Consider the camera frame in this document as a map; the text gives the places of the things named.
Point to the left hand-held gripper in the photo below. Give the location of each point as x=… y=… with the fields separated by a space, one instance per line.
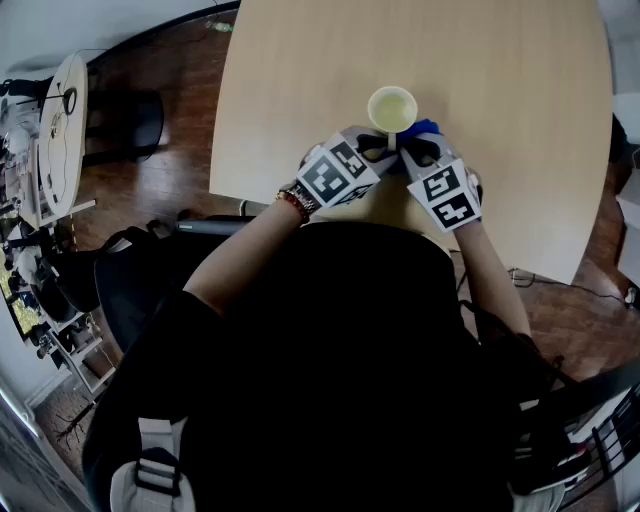
x=325 y=180

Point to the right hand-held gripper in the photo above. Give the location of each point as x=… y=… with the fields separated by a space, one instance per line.
x=450 y=200

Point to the blue cloth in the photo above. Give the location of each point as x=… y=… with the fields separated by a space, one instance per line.
x=425 y=126

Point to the pale yellow mug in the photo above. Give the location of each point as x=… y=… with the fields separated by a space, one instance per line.
x=392 y=112

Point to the person's left forearm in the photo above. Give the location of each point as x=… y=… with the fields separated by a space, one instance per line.
x=240 y=255

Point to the person's right forearm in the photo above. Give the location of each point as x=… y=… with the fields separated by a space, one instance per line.
x=490 y=280

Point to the metal wristwatch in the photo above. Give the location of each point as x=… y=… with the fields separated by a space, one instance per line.
x=305 y=197

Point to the green plastic bottle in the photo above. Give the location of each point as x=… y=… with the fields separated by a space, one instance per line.
x=220 y=26

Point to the person's black shirt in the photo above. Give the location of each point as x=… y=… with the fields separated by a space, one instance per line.
x=325 y=350

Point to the black mesh office chair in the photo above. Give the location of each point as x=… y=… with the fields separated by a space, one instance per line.
x=135 y=280

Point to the round light wooden table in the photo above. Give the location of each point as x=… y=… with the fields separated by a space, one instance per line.
x=67 y=150

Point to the white metal shelf rack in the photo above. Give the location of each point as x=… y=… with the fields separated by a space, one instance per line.
x=80 y=355

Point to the black tripod stand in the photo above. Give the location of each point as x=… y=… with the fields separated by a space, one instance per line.
x=75 y=422

